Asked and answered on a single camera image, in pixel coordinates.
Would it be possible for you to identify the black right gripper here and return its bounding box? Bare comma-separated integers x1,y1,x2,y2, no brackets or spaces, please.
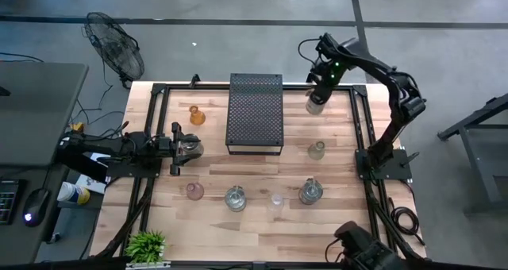
307,73,339,105

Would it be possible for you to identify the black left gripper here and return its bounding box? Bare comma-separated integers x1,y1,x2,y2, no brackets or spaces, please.
158,121,203,177

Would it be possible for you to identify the silver candle tin orange label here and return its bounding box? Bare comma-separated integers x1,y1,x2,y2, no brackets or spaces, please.
180,133,206,159

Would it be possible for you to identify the amber glass candlestick holder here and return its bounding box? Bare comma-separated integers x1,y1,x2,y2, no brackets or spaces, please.
188,105,207,126

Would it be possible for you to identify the pink glass candlestick holder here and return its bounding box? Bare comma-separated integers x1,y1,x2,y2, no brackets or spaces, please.
185,181,206,202

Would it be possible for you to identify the pale green glass candlestick holder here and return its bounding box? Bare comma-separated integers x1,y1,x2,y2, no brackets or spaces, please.
307,141,327,161

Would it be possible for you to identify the clear glass jar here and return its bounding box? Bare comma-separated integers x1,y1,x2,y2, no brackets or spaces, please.
224,185,248,213

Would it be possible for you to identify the clear glass candlestick holder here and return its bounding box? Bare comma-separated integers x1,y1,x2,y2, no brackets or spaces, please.
267,193,286,213

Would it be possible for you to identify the black perforated metal shelf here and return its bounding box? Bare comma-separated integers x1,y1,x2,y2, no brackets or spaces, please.
225,72,285,156

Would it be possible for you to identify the white paper booklet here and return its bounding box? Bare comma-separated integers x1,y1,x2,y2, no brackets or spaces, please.
75,173,107,195

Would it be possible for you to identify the small green potted plant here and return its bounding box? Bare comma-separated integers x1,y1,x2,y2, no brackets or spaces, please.
124,229,167,265

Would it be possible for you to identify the black floor fan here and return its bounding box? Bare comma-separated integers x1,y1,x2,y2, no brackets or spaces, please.
82,10,146,89

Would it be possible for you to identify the white canister yellow lid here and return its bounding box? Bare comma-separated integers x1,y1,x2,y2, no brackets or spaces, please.
56,181,91,206

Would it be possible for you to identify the black metal stand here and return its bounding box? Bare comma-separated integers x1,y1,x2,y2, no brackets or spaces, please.
436,93,508,215

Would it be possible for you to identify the grey desk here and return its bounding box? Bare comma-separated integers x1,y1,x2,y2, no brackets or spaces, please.
0,61,90,265

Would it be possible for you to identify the black computer mouse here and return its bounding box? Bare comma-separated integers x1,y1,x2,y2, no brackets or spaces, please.
21,187,52,228

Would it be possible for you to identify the black keyboard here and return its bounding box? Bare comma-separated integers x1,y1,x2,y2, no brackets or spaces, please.
0,178,21,226

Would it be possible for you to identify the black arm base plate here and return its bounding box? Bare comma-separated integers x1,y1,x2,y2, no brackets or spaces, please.
106,157,163,179
355,148,414,182

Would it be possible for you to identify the black aluminium table frame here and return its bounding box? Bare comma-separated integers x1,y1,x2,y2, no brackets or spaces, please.
94,82,428,263

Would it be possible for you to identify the aluminium extrusion rail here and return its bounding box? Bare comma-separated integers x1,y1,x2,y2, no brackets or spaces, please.
125,260,171,270

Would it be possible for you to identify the black coiled cable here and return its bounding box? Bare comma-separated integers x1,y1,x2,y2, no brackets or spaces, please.
388,196,426,247

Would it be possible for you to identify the black floor cable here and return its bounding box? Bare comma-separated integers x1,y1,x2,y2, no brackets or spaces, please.
0,51,44,64

